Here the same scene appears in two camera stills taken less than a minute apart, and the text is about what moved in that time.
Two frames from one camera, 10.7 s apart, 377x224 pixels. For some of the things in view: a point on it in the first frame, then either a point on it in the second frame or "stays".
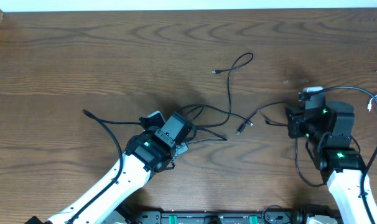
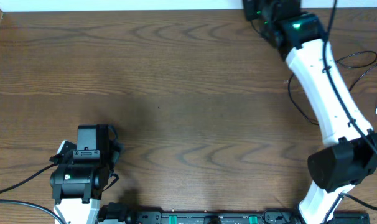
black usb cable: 213,107 to 346,65
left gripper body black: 165,137 to 114,148
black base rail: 130,213 stays
